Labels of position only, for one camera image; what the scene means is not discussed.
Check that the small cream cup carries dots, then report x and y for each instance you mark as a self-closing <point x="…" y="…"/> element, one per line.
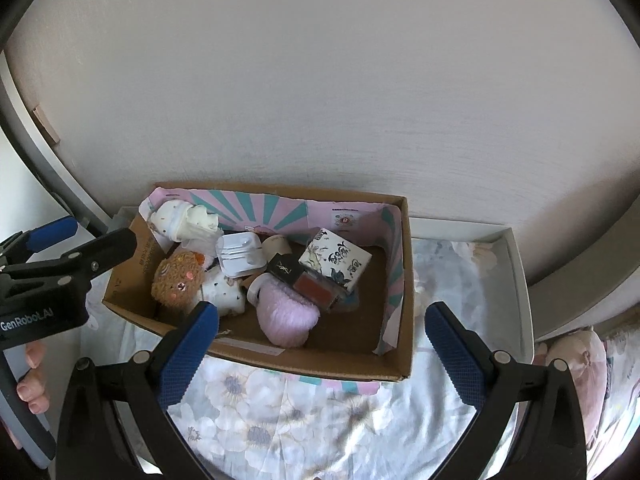
<point x="277" y="249"/>

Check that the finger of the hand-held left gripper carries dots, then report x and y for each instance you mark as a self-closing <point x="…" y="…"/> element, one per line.
<point x="52" y="234"/>
<point x="105" y="252"/>

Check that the person's left hand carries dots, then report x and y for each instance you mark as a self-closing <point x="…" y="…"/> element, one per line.
<point x="35" y="390"/>

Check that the small wooden block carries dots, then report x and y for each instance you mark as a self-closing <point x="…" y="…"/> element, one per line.
<point x="45" y="122"/>

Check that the brown plush toy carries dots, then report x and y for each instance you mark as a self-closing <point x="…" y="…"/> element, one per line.
<point x="175" y="280"/>

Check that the floral bed sheet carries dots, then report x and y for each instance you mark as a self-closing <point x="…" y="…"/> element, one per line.
<point x="280" y="410"/>

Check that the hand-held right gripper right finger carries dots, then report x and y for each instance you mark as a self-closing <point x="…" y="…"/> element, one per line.
<point x="455" y="355"/>

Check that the pink printed cardboard box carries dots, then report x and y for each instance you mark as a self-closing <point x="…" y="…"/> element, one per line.
<point x="320" y="360"/>

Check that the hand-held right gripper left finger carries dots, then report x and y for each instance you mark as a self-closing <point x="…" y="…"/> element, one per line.
<point x="187" y="355"/>

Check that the pink fuzzy sock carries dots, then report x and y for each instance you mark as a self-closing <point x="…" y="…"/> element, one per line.
<point x="287" y="315"/>

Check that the black and red box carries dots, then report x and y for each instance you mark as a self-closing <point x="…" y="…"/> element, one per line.
<point x="285" y="270"/>

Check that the beige plush toy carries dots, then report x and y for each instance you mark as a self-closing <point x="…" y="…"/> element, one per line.
<point x="575" y="357"/>

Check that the white earphone case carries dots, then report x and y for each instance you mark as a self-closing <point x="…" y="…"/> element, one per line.
<point x="240" y="255"/>

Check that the grey door frame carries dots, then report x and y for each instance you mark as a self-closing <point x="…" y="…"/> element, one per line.
<point x="30" y="150"/>

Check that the white printed small box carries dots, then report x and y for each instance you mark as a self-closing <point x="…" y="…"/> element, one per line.
<point x="335" y="257"/>

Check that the white spotted plush toy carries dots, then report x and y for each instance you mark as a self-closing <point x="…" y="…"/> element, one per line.
<point x="222" y="295"/>

